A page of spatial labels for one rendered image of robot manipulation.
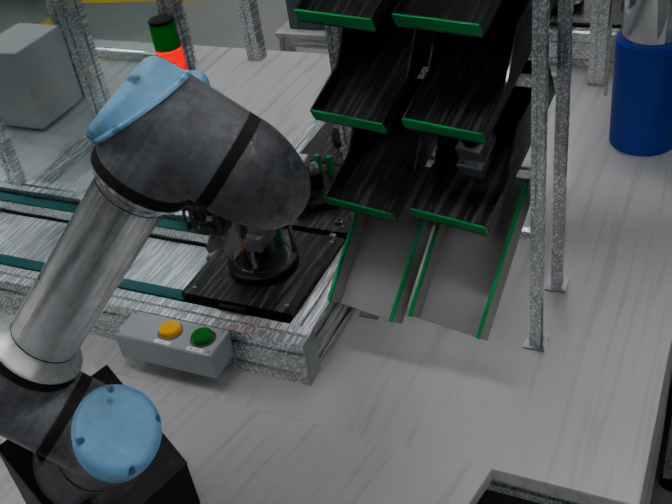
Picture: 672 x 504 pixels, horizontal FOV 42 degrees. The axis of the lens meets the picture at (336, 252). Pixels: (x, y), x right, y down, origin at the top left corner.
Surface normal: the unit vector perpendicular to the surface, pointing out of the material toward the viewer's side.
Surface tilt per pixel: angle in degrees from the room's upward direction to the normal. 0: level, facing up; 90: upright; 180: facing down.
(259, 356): 90
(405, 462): 0
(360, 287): 45
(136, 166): 77
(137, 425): 51
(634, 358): 0
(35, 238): 0
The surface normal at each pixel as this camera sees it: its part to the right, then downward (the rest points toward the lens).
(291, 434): -0.13, -0.80
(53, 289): -0.37, 0.22
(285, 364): -0.40, 0.59
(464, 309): -0.48, -0.17
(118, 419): 0.54, -0.29
